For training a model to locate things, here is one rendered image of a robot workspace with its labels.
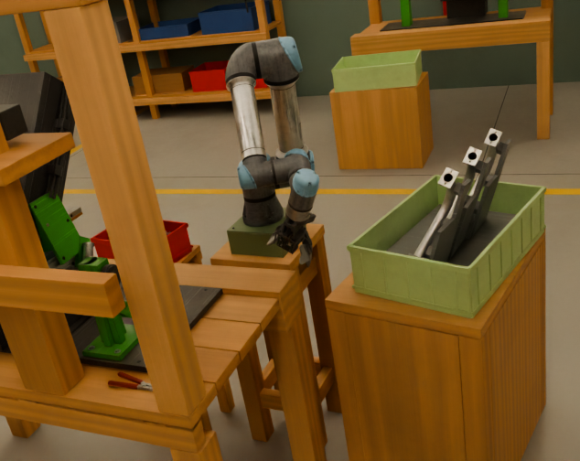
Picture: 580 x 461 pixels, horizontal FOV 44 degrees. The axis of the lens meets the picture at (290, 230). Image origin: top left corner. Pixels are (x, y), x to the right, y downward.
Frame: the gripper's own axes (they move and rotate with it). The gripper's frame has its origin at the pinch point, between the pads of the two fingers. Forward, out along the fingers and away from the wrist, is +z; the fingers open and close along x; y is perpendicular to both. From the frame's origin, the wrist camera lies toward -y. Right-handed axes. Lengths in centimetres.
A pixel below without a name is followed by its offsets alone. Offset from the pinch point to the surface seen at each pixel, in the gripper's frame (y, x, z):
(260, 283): 13.2, -2.2, 3.6
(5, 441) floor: 52, -88, 142
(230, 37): -399, -266, 204
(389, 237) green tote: -29.5, 22.7, -0.3
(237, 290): 18.7, -6.9, 5.7
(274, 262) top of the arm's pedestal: -6.4, -6.8, 14.4
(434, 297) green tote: -3.9, 46.6, -11.0
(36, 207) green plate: 41, -67, -8
